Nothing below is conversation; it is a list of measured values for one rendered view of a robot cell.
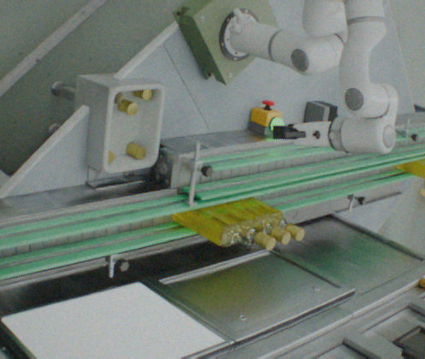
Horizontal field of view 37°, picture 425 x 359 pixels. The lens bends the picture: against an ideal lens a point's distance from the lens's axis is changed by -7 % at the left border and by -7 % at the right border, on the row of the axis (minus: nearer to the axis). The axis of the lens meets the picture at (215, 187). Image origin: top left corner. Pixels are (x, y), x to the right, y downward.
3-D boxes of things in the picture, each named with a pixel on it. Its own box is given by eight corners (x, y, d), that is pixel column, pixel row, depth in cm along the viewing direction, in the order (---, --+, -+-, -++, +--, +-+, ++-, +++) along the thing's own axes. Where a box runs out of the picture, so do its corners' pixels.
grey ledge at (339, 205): (221, 227, 213) (247, 241, 206) (226, 201, 210) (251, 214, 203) (382, 185, 277) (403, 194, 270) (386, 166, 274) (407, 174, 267)
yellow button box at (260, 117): (247, 128, 211) (264, 135, 206) (250, 105, 208) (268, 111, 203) (262, 126, 215) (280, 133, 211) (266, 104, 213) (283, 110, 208)
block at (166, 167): (152, 181, 182) (168, 190, 177) (156, 147, 179) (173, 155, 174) (162, 179, 184) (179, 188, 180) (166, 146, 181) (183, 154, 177)
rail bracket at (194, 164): (168, 197, 178) (199, 214, 170) (175, 135, 172) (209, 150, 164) (177, 195, 180) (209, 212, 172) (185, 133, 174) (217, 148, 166)
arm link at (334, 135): (337, 154, 139) (327, 153, 141) (360, 150, 145) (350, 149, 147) (335, 118, 138) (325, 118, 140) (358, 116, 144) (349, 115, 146)
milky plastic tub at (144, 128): (85, 164, 172) (103, 175, 166) (92, 80, 164) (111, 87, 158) (137, 156, 183) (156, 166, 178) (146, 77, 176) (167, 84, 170)
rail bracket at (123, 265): (86, 264, 167) (116, 288, 158) (88, 240, 165) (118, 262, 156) (99, 261, 170) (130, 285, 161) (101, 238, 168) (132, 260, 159)
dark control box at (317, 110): (303, 122, 229) (321, 129, 224) (306, 100, 227) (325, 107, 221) (316, 120, 235) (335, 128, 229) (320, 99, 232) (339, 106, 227)
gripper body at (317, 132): (330, 153, 140) (290, 150, 148) (357, 149, 147) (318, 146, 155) (328, 118, 139) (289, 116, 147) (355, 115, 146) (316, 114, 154)
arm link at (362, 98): (360, 26, 141) (371, 119, 142) (326, 20, 133) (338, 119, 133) (392, 20, 135) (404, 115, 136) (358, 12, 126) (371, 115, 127)
